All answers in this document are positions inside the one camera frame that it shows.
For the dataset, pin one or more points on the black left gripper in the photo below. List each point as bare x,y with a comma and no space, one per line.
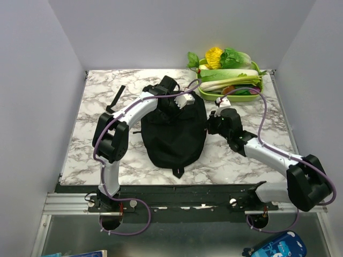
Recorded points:
176,108

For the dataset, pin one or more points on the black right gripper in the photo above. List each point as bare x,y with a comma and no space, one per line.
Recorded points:
213,116

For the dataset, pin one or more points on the black student backpack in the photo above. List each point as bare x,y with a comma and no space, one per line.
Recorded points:
175,140

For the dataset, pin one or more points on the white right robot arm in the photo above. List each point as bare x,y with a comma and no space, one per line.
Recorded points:
306,185

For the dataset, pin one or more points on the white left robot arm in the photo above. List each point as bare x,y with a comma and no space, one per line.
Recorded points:
111,136

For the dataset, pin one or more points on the green plastic vegetable tray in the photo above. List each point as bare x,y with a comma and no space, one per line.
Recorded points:
241,92

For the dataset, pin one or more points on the purple vegetable toy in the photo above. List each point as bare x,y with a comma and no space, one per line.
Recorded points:
254,90

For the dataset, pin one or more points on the white-stemmed cabbage stalk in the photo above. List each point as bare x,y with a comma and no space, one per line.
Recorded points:
219,84

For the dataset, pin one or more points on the green leafy sprig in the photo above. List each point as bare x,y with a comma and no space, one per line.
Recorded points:
193,61

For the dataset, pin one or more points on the green lettuce leaf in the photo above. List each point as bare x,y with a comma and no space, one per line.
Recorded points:
232,59

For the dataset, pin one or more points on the yellow fabric flower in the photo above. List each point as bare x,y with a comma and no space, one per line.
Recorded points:
213,57

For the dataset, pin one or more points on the blue shark pencil case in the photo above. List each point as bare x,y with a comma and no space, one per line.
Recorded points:
287,243

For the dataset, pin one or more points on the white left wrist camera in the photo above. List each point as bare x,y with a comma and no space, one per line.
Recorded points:
182,100

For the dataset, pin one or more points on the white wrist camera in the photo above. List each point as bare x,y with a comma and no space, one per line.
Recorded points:
182,100
223,102

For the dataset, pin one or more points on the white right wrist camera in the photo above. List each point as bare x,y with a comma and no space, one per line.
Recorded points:
223,102

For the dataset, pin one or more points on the aluminium mounting rail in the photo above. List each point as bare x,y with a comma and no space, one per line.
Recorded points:
78,204

